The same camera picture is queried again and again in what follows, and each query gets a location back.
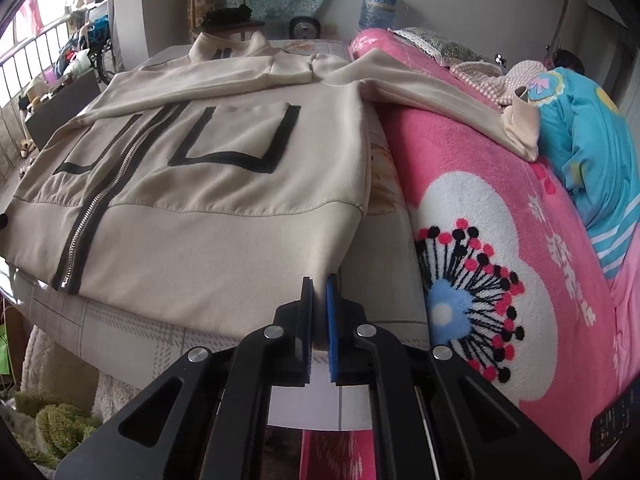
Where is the beige zip jacket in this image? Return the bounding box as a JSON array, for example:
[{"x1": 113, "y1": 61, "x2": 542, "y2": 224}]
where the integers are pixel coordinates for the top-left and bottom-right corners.
[{"x1": 1, "y1": 34, "x2": 539, "y2": 336}]

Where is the white fluffy blanket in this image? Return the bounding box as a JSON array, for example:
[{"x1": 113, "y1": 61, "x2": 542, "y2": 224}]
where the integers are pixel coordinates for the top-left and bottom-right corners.
[{"x1": 15, "y1": 326, "x2": 140, "y2": 422}]

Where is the pink floral blanket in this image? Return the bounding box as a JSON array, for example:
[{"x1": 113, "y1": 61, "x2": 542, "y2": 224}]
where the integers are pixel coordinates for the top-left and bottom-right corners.
[{"x1": 299, "y1": 27, "x2": 640, "y2": 480}]

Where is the blue cartoon quilt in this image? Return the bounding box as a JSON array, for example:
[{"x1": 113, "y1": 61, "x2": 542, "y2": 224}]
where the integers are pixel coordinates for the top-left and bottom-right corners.
[{"x1": 526, "y1": 67, "x2": 639, "y2": 280}]

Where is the dark low cabinet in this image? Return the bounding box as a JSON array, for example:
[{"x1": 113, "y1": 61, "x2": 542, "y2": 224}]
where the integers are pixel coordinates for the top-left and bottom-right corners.
[{"x1": 25, "y1": 70, "x2": 100, "y2": 151}]

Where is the grey patterned pillow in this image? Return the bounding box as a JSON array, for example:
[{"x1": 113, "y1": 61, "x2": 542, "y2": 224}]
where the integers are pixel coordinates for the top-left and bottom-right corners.
[{"x1": 393, "y1": 27, "x2": 495, "y2": 67}]

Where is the person in background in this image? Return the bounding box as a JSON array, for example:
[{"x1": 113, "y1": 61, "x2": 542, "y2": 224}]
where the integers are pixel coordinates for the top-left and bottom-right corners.
[{"x1": 546, "y1": 49, "x2": 586, "y2": 75}]

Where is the black bag on chair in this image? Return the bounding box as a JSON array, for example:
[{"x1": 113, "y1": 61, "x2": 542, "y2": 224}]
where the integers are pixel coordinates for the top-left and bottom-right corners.
[{"x1": 202, "y1": 3, "x2": 253, "y2": 28}]

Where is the blue water bottle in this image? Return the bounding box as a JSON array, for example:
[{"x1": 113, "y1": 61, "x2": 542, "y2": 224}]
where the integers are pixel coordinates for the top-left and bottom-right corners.
[{"x1": 358, "y1": 0, "x2": 399, "y2": 30}]

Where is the wooden chair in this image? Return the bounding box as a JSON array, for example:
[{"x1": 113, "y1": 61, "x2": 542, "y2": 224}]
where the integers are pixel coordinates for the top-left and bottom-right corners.
[{"x1": 186, "y1": 0, "x2": 265, "y2": 41}]

